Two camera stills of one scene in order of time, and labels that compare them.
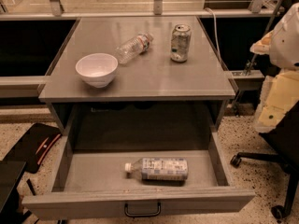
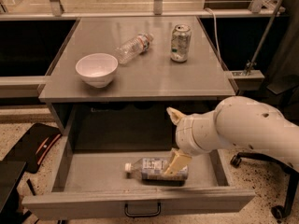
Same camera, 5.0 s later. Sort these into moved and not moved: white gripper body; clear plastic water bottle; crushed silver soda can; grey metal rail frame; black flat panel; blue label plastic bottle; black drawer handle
Moved: white gripper body
Not moved: black drawer handle; blue label plastic bottle; black flat panel; crushed silver soda can; clear plastic water bottle; grey metal rail frame
